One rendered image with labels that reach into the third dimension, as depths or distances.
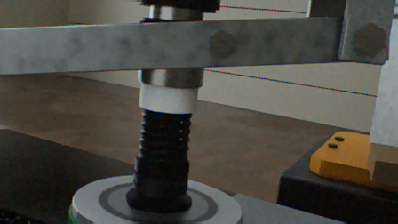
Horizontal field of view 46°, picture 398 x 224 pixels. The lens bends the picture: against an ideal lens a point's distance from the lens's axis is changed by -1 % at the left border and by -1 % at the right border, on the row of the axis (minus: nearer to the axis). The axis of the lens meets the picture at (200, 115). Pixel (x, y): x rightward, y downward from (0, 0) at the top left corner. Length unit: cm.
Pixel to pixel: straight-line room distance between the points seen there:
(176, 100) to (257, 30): 12
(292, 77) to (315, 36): 637
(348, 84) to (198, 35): 618
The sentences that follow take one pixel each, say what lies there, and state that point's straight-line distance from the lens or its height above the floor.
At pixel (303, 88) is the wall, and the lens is 685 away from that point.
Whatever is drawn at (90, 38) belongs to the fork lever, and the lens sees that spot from 52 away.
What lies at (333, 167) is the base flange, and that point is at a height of 77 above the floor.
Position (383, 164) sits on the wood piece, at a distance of 106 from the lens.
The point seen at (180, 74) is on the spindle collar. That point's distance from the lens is 54.
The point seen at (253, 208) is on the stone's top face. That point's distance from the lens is 72.
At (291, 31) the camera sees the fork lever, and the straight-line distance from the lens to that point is 52.
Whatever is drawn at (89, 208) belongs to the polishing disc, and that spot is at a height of 84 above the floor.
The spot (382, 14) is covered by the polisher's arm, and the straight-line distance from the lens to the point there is 53.
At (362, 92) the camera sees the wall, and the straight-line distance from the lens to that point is 662.
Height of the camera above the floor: 105
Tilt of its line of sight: 10 degrees down
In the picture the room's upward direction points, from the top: 6 degrees clockwise
